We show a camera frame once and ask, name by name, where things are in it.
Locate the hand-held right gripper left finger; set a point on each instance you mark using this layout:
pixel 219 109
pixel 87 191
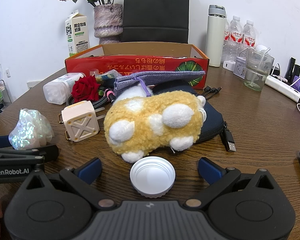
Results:
pixel 92 168

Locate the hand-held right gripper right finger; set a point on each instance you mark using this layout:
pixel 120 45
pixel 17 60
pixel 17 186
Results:
pixel 208 168

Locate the iridescent plastic wrap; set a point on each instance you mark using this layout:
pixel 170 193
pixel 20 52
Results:
pixel 27 130

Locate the cream cube charger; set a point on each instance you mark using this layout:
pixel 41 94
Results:
pixel 80 127

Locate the white plastic jar lid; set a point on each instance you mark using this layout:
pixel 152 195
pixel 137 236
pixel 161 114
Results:
pixel 152 177

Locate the white power adapter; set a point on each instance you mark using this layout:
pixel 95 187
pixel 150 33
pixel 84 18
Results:
pixel 57 87

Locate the purple knit pouch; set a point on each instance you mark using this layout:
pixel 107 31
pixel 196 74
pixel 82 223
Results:
pixel 165 80

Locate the red cardboard box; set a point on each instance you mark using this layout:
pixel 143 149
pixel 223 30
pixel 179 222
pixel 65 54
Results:
pixel 165 65

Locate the wooden desktop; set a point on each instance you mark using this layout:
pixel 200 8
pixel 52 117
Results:
pixel 252 135

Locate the yellow white plush toy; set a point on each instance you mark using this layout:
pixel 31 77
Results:
pixel 150 120

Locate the floral patterned item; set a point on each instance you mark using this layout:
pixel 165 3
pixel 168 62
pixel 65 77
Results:
pixel 108 76

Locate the clear glass cup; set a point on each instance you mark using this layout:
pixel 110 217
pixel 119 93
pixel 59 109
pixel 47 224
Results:
pixel 260 60
pixel 253 82

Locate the small white tin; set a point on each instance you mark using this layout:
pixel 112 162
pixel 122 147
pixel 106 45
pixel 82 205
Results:
pixel 240 67

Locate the white power strip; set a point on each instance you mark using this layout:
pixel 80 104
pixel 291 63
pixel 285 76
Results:
pixel 282 87

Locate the white green milk carton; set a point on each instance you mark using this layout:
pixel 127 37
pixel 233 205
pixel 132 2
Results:
pixel 77 35

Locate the white thermos bottle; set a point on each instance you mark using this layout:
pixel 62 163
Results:
pixel 215 40

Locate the clear plastic water bottle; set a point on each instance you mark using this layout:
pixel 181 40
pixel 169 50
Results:
pixel 248 36
pixel 235 37
pixel 226 40

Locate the white round device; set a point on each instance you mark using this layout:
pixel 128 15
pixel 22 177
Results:
pixel 261 48

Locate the purple ceramic vase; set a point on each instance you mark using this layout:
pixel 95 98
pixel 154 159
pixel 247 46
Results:
pixel 107 22

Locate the black paper bag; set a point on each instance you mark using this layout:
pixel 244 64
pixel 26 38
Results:
pixel 155 10

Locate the white wall outlet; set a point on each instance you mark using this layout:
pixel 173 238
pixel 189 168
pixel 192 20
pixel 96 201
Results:
pixel 34 85

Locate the white wall charger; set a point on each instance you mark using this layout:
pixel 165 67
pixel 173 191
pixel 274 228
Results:
pixel 229 65

